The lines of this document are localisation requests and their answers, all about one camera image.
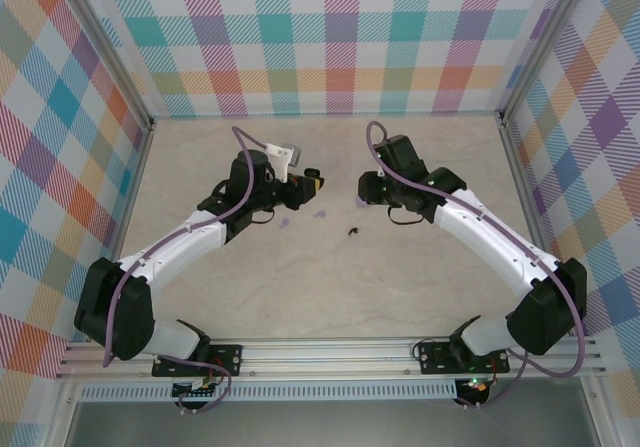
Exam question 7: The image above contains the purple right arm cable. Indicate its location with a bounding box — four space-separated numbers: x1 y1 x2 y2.
366 120 587 411

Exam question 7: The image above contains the aluminium side rail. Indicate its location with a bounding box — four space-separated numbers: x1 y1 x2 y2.
498 116 575 339
85 119 157 343

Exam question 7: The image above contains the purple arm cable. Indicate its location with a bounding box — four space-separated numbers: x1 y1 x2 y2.
366 120 587 411
102 125 274 415

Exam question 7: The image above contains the aluminium frame post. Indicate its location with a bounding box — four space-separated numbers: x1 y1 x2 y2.
52 0 155 133
498 0 597 124

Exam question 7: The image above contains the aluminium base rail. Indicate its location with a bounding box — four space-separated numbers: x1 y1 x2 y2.
53 336 609 382

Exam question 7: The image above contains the white slotted cable duct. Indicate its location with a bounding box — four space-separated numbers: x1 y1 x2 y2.
77 380 459 402

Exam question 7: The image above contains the grey metal sheet panel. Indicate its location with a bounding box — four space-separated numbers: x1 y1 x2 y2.
64 400 601 447

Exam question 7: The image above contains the small controller circuit board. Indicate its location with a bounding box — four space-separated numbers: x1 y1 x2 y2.
172 376 221 401
462 375 490 396

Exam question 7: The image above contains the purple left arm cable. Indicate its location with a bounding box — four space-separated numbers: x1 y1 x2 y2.
102 125 274 415

